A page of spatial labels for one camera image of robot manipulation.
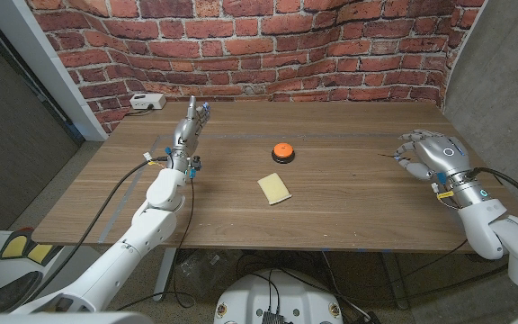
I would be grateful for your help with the grey metal table leg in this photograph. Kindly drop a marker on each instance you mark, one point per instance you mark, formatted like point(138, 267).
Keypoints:
point(394, 279)
point(163, 274)

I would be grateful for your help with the red brick printed backdrop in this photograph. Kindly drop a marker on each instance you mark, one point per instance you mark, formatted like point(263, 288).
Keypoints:
point(259, 54)

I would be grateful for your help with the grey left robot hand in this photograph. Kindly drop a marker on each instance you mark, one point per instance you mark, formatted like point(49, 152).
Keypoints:
point(184, 135)

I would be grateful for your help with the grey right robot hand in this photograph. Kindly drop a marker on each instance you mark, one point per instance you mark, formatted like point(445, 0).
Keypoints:
point(443, 155)

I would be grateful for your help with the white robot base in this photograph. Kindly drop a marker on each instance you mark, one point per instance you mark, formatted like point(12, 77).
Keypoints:
point(250, 297)

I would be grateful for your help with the orange button with black base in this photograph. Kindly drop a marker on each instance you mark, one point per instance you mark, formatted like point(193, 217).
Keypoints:
point(283, 152)

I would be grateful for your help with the dark shoe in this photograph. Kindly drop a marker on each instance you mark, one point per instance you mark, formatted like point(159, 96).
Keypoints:
point(16, 292)

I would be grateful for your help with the white power strip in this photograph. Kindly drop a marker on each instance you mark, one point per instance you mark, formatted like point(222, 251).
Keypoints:
point(146, 101)

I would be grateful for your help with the black and yellow foot pedal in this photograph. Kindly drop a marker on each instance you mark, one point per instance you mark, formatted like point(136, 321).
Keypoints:
point(15, 246)

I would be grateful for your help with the clear plastic bag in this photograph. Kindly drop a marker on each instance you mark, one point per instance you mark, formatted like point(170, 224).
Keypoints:
point(205, 267)

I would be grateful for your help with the yellow sponge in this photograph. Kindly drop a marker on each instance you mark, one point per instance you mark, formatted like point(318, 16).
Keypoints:
point(274, 188)

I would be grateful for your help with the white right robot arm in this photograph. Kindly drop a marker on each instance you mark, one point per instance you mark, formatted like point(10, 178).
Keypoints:
point(484, 225)

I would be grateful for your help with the black tweezer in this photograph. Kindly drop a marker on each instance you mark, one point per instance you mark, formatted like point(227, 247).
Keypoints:
point(387, 156)

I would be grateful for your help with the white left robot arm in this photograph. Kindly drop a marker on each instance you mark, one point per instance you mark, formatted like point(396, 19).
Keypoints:
point(155, 220)

